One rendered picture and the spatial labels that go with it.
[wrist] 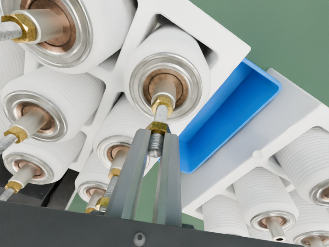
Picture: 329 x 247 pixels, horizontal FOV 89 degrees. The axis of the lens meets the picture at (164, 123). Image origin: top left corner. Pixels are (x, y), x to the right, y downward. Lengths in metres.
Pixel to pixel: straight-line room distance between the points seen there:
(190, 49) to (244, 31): 0.28
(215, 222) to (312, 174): 0.22
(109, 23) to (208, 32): 0.12
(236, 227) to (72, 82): 0.41
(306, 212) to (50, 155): 0.49
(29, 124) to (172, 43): 0.18
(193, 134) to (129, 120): 0.32
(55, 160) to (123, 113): 0.14
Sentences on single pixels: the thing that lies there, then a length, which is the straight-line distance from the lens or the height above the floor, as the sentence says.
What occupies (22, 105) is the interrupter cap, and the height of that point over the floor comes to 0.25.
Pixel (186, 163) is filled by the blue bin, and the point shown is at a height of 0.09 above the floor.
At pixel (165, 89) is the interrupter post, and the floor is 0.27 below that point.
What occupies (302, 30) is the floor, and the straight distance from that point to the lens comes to 0.49.
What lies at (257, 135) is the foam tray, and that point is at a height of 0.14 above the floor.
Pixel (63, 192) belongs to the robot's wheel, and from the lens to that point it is 0.63.
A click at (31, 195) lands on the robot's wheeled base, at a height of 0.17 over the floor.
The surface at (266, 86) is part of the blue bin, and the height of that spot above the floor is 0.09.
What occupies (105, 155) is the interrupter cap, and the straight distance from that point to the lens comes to 0.25.
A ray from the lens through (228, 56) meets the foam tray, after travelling 0.25.
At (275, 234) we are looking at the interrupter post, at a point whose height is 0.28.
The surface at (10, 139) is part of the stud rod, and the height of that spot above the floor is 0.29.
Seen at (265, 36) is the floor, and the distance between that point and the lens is 0.46.
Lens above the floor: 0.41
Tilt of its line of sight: 54 degrees down
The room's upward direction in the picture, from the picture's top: 172 degrees counter-clockwise
